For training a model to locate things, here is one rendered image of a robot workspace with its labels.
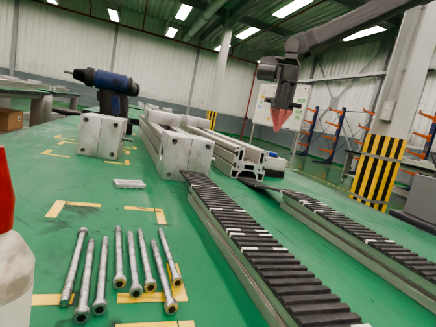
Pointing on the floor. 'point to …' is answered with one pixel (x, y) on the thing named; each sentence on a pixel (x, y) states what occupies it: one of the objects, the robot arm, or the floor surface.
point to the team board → (303, 94)
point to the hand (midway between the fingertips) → (276, 130)
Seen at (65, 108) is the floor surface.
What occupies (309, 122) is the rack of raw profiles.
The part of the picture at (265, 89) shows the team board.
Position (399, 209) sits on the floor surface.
